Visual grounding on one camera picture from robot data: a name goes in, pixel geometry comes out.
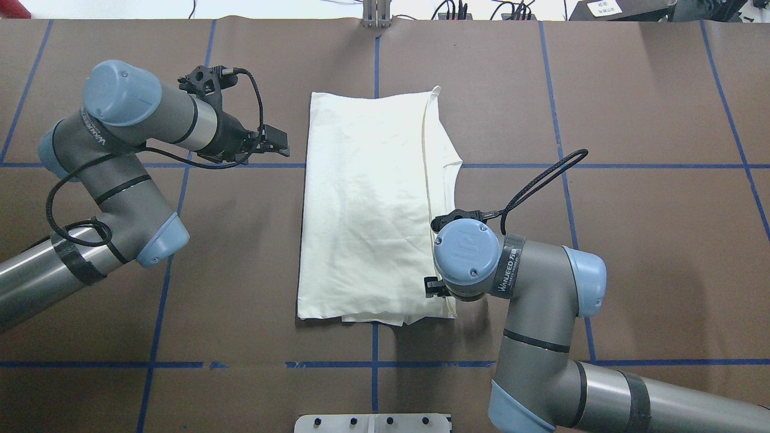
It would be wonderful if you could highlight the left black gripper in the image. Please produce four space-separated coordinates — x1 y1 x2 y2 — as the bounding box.
196 111 291 164

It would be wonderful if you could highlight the cream long-sleeve cat shirt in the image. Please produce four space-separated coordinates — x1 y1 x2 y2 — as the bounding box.
297 86 463 326

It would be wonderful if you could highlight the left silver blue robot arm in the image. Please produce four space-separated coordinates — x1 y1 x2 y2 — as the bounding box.
1 60 291 331

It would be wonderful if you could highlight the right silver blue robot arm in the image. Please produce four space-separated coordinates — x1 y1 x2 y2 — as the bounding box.
425 212 769 432

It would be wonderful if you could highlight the far orange black adapter box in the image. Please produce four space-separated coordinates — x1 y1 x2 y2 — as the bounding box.
431 0 472 21

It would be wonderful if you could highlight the orange black adapter box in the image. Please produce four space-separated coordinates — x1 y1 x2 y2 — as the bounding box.
489 1 537 21
431 0 472 21

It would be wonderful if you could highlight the near orange black adapter box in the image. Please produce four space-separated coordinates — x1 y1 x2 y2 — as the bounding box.
489 1 537 21

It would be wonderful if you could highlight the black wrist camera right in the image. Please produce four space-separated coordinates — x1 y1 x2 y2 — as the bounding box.
431 209 489 234

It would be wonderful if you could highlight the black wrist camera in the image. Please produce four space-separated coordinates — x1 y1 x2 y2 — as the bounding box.
431 209 489 234
177 66 238 112

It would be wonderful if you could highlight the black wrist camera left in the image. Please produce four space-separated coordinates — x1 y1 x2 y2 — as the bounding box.
177 66 238 112

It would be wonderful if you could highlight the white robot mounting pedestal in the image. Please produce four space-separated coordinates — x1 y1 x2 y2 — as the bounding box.
294 413 453 432

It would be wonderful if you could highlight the aluminium frame post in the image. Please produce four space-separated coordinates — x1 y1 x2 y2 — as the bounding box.
361 0 392 28

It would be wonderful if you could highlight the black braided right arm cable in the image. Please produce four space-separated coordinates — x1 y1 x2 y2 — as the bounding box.
481 149 590 236

